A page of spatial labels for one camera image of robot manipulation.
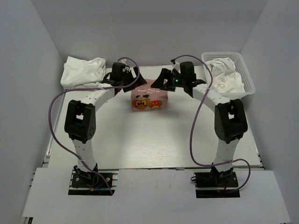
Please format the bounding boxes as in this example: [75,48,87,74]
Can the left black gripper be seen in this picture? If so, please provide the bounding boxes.
[120,66,147,92]

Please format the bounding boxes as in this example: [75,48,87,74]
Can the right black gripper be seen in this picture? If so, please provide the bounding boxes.
[151,69,186,92]

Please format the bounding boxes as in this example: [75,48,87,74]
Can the pink t-shirt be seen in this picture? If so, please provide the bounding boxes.
[131,79,168,112]

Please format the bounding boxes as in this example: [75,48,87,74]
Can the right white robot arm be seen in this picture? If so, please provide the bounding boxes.
[151,60,248,186]

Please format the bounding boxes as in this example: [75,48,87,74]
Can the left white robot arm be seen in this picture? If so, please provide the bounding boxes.
[64,62,147,186]

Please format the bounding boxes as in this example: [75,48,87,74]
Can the crumpled white t-shirts in basket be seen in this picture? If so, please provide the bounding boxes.
[206,57,245,93]

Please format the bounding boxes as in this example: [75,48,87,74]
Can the folded white t-shirt stack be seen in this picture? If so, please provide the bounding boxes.
[60,56,106,90]

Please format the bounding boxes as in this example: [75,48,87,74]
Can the white plastic basket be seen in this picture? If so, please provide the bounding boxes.
[201,52,255,99]

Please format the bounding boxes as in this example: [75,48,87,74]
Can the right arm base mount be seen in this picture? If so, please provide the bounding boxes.
[191,167,240,199]

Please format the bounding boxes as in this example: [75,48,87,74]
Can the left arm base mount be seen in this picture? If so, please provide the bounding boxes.
[68,166,118,196]

